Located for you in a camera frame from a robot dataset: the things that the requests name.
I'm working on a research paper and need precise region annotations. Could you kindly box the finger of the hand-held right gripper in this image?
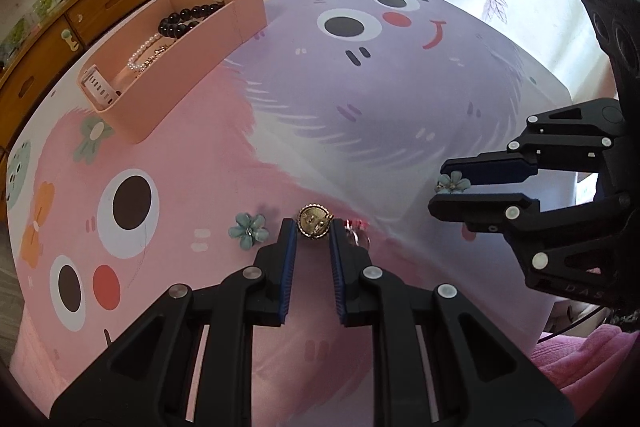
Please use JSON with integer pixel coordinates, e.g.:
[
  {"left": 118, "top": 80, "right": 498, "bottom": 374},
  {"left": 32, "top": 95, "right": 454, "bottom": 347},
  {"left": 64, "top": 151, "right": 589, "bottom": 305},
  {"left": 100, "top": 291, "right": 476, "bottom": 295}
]
[
  {"left": 440, "top": 99, "right": 626, "bottom": 188},
  {"left": 428, "top": 192, "right": 633, "bottom": 294}
]

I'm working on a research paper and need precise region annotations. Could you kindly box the pink ring trinket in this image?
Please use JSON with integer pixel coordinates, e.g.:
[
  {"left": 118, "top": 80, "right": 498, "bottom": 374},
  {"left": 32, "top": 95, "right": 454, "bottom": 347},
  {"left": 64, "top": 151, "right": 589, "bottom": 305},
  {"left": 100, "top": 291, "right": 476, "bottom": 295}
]
[{"left": 345, "top": 217, "right": 373, "bottom": 250}]

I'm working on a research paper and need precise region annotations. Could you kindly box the pink storage tray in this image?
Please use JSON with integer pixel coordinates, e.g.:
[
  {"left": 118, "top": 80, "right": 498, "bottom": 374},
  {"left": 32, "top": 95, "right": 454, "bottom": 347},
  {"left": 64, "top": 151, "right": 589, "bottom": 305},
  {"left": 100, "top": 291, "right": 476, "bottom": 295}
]
[{"left": 77, "top": 0, "right": 266, "bottom": 145}]

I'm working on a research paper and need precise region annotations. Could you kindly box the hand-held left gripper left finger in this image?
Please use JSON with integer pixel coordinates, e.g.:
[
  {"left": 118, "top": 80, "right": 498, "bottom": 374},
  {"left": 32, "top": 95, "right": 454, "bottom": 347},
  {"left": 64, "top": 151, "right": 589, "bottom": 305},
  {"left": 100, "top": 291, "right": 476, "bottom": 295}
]
[{"left": 50, "top": 218, "right": 299, "bottom": 427}]

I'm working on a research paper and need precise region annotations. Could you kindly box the cartoon printed tablecloth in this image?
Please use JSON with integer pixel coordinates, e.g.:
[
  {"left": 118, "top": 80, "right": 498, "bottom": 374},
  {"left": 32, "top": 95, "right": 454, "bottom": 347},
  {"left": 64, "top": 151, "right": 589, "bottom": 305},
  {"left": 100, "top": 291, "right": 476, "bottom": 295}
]
[{"left": 5, "top": 0, "right": 573, "bottom": 427}]

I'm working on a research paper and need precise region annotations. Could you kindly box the dark bead bracelet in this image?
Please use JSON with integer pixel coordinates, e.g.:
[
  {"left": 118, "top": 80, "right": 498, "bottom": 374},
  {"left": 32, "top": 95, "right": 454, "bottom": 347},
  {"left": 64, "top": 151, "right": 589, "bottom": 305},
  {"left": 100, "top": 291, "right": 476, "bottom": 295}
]
[{"left": 157, "top": 1, "right": 226, "bottom": 40}]

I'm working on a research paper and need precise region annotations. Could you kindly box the white pearl bracelet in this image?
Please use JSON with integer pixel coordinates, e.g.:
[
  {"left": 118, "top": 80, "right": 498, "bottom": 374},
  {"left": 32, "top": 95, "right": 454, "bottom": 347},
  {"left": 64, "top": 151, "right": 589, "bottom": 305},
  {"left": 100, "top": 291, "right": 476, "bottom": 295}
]
[{"left": 126, "top": 33, "right": 163, "bottom": 72}]

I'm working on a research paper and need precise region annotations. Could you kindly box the gold chain bracelet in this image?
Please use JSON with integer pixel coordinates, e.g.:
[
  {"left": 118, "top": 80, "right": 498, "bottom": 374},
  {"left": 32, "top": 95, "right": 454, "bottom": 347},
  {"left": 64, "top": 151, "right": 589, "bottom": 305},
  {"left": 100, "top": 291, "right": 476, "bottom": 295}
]
[{"left": 135, "top": 47, "right": 171, "bottom": 75}]

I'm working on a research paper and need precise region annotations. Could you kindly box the wooden desk with drawers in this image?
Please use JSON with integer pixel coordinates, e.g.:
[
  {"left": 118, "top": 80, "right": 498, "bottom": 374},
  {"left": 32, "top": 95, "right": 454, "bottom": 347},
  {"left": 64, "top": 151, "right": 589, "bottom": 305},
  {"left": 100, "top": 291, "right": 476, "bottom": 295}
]
[{"left": 0, "top": 0, "right": 166, "bottom": 148}]

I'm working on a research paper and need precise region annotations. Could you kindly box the round gold brooch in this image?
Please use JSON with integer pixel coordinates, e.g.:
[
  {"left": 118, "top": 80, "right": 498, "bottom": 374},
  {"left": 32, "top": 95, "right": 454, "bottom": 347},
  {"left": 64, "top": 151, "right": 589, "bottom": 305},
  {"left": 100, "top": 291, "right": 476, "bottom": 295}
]
[{"left": 296, "top": 203, "right": 335, "bottom": 239}]

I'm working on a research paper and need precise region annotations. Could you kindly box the blue flower earring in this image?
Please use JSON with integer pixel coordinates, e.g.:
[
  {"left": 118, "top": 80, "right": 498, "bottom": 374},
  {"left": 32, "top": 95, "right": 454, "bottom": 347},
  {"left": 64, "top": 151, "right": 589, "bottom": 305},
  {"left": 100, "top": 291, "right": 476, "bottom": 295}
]
[
  {"left": 436, "top": 172, "right": 472, "bottom": 194},
  {"left": 228, "top": 213, "right": 271, "bottom": 250}
]

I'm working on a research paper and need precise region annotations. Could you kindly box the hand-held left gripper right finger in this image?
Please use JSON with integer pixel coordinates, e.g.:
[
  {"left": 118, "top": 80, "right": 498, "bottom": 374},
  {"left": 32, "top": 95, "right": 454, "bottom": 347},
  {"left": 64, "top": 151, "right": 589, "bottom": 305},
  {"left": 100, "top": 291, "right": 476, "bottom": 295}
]
[{"left": 327, "top": 219, "right": 573, "bottom": 427}]

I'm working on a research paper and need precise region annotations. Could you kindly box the pink watch strap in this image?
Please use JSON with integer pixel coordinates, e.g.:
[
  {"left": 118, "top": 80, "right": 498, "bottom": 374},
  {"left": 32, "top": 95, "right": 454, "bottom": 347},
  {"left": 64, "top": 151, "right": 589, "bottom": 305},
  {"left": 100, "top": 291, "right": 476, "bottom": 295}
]
[{"left": 80, "top": 64, "right": 122, "bottom": 110}]

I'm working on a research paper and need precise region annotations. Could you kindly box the pink fleece blanket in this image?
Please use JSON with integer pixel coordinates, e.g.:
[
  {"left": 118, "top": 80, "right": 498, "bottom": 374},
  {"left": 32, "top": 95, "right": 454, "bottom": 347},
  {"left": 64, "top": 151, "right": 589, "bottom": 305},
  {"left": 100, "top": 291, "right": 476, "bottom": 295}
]
[{"left": 530, "top": 322, "right": 637, "bottom": 403}]

